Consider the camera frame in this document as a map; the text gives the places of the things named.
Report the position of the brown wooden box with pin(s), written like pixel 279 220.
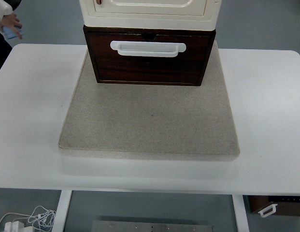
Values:
pixel 261 203

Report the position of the person's forearm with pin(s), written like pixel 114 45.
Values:
pixel 1 8

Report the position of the person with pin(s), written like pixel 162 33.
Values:
pixel 0 53

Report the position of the person's hand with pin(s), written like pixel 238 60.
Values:
pixel 9 21

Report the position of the white table leg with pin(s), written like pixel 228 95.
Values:
pixel 61 212
pixel 240 215

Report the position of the cream cabinet door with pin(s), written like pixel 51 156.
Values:
pixel 149 12

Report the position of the grey felt mat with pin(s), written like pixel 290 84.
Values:
pixel 149 125

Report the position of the black control panel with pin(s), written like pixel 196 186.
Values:
pixel 285 198

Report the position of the white power adapter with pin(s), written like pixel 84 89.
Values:
pixel 13 226

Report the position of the dark brown drawer housing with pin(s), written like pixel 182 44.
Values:
pixel 116 30

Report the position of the brown cabinet door knob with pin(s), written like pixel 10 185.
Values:
pixel 98 2

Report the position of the blue cloth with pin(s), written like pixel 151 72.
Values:
pixel 9 34

